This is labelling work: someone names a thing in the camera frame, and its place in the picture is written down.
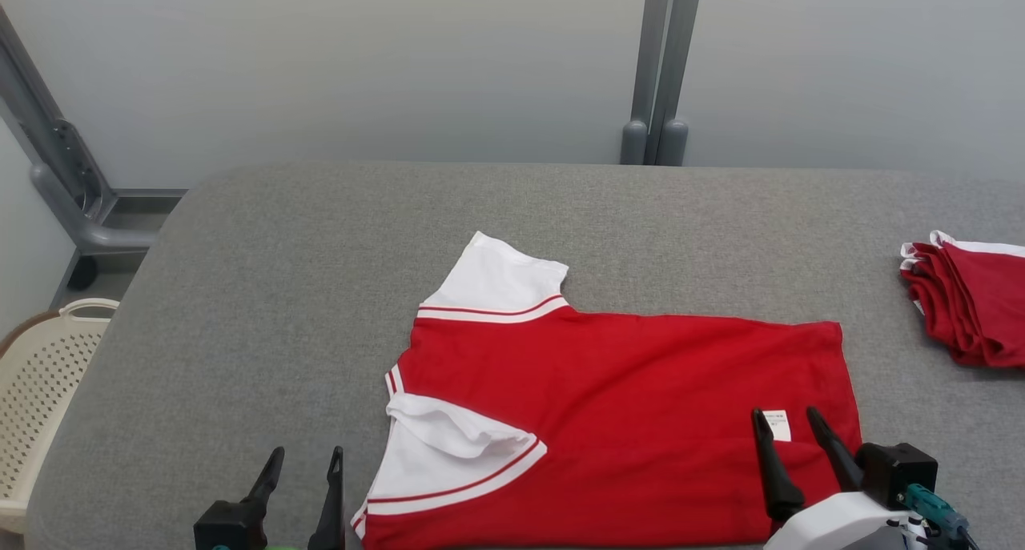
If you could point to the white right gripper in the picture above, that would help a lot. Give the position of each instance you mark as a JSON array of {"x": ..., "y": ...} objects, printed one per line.
[{"x": 833, "y": 522}]

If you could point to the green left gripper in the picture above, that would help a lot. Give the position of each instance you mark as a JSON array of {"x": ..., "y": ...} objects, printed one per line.
[{"x": 286, "y": 547}]

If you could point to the red and white jersey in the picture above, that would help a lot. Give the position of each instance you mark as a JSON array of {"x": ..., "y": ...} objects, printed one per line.
[{"x": 625, "y": 414}]

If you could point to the red shorts with white stripe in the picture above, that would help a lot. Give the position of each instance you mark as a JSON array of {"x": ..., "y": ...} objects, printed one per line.
[{"x": 977, "y": 310}]

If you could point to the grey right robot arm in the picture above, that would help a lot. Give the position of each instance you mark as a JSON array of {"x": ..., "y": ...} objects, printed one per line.
[{"x": 889, "y": 540}]

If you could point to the cream plastic laundry basket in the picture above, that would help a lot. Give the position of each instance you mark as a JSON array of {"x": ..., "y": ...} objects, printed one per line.
[{"x": 40, "y": 406}]

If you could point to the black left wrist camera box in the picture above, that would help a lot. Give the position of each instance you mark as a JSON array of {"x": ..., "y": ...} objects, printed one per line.
[{"x": 228, "y": 526}]

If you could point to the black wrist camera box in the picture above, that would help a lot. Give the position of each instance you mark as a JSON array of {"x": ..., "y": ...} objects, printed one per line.
[
  {"x": 897, "y": 470},
  {"x": 228, "y": 526}
]

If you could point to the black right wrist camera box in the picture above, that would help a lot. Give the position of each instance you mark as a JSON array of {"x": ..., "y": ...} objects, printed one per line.
[{"x": 897, "y": 470}]

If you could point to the grey metal frame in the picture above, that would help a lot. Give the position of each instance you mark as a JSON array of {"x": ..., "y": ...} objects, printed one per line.
[{"x": 72, "y": 190}]

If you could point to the grey metal post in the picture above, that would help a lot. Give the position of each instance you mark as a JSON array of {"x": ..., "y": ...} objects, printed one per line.
[
  {"x": 679, "y": 54},
  {"x": 647, "y": 54}
]

